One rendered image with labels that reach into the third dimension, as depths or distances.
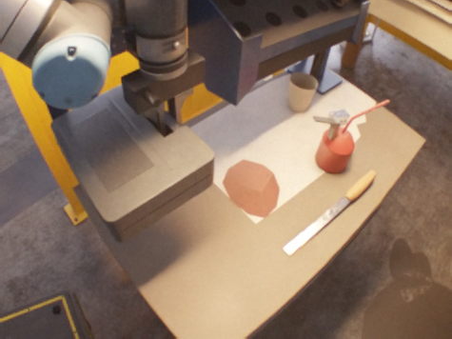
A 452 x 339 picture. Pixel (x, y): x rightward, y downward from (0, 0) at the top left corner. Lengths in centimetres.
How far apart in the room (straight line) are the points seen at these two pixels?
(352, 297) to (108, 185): 148
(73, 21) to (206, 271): 50
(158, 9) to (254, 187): 44
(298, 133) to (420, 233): 146
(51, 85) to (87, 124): 29
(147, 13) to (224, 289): 49
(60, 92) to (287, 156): 62
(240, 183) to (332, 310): 113
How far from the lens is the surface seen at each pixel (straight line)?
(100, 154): 53
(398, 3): 151
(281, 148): 83
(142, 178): 48
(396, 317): 186
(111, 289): 168
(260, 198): 70
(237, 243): 67
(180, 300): 63
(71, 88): 30
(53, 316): 139
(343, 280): 177
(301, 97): 89
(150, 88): 49
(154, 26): 43
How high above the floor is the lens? 156
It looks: 51 degrees down
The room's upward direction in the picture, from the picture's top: 5 degrees clockwise
